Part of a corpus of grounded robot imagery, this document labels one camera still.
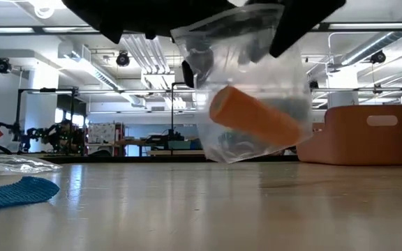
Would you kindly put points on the white patterned board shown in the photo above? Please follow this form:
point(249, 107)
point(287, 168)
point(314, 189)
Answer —
point(101, 132)

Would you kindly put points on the black aluminium rig frame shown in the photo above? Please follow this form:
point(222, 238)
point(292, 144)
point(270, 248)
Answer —
point(361, 26)

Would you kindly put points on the blue elastic bandage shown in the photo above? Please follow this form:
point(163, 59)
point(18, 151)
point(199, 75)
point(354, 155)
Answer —
point(16, 193)

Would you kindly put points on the black background robot arm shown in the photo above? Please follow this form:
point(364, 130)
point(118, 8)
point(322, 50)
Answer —
point(14, 129)
point(33, 132)

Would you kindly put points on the person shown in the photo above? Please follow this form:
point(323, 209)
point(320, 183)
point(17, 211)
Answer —
point(66, 127)

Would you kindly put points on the black background rig frame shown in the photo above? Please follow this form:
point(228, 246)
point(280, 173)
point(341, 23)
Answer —
point(172, 118)
point(18, 111)

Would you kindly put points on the silver ribbed ventilation duct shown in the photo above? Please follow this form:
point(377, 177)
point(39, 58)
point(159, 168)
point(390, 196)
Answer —
point(368, 47)

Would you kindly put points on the orange elastic bandage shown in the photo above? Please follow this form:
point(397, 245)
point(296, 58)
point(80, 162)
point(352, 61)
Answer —
point(253, 116)

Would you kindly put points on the white ceiling pipe bundle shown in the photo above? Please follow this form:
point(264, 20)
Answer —
point(145, 52)

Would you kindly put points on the white rectangular air duct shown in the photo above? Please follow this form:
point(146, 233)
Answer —
point(82, 62)

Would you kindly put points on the teal box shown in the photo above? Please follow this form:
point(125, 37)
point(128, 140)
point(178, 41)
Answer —
point(178, 144)

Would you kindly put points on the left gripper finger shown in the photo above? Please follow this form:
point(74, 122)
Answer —
point(187, 75)

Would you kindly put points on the clear plastic bag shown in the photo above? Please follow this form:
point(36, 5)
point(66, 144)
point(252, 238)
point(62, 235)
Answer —
point(12, 164)
point(264, 76)

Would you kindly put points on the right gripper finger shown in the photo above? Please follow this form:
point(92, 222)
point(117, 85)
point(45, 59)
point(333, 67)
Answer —
point(302, 21)

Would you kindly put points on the orange plastic bin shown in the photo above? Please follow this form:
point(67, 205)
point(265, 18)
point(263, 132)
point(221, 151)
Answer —
point(358, 143)

